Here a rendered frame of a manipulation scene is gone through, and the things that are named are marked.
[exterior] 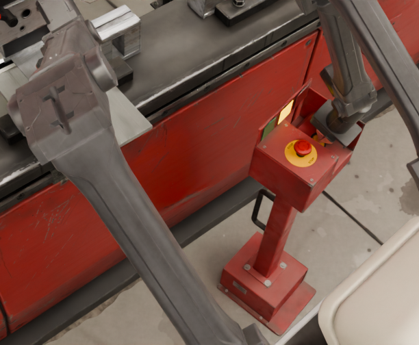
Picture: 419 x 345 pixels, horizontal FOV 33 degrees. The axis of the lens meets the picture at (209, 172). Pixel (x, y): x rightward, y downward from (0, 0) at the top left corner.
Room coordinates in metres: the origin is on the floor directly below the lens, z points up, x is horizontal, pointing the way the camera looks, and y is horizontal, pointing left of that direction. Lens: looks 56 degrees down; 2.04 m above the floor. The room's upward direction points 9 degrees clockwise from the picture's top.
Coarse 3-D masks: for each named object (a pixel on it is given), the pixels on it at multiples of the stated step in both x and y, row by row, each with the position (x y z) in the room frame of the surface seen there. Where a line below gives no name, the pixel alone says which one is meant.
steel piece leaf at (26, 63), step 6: (36, 48) 0.92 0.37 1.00; (24, 54) 0.90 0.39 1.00; (30, 54) 0.90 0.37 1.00; (36, 54) 0.90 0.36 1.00; (12, 60) 0.88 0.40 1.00; (18, 60) 0.88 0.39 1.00; (24, 60) 0.88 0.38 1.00; (30, 60) 0.88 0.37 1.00; (36, 60) 0.88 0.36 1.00; (18, 66) 0.86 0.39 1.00; (24, 66) 0.87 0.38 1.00; (30, 66) 0.87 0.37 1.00; (24, 72) 0.85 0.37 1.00; (30, 72) 0.85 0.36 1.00
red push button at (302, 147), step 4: (300, 140) 0.94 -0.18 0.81; (304, 140) 0.94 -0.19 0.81; (296, 144) 0.93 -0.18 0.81; (300, 144) 0.93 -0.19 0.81; (304, 144) 0.93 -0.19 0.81; (308, 144) 0.93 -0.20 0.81; (296, 148) 0.92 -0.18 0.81; (300, 148) 0.92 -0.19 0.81; (304, 148) 0.92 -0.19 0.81; (308, 148) 0.92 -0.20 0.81; (296, 152) 0.91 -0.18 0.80; (300, 152) 0.91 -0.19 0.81; (304, 152) 0.91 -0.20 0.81; (308, 152) 0.91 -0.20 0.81; (300, 156) 0.92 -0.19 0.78; (304, 156) 0.92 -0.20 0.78
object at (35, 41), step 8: (32, 32) 0.90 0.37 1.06; (40, 32) 0.92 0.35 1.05; (48, 32) 0.93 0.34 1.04; (16, 40) 0.88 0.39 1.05; (24, 40) 0.89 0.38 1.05; (32, 40) 0.90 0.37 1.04; (40, 40) 0.91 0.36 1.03; (0, 48) 0.87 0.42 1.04; (8, 48) 0.87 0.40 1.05; (16, 48) 0.88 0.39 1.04; (24, 48) 0.89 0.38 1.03; (32, 48) 0.91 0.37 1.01; (8, 56) 0.86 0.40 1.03; (16, 56) 0.88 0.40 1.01
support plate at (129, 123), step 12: (12, 72) 0.85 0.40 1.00; (0, 84) 0.82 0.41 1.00; (12, 84) 0.82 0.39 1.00; (108, 96) 0.83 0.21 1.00; (120, 96) 0.83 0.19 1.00; (120, 108) 0.80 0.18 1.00; (132, 108) 0.81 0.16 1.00; (120, 120) 0.78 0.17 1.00; (132, 120) 0.78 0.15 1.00; (144, 120) 0.78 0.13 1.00; (120, 132) 0.75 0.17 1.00; (132, 132) 0.75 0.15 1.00; (144, 132) 0.76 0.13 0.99; (120, 144) 0.72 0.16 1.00
